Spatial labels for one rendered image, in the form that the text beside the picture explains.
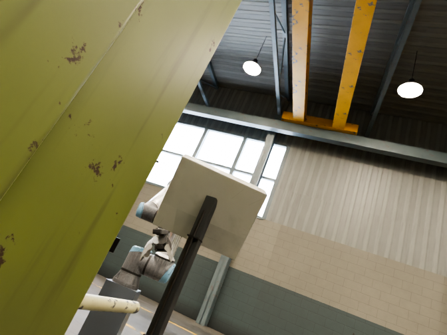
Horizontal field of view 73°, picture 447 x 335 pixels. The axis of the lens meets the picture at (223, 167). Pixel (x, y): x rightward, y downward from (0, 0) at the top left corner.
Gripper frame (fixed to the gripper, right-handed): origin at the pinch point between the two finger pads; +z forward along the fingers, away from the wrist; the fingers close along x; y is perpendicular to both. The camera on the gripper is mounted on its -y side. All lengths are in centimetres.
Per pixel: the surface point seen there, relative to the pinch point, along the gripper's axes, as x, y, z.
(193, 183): -25, -49, -6
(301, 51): -143, 169, -572
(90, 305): 2, -39, 34
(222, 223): -35, -37, 2
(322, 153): -240, 492, -595
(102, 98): -13, -94, 8
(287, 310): -124, 626, -195
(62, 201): -6, -81, 27
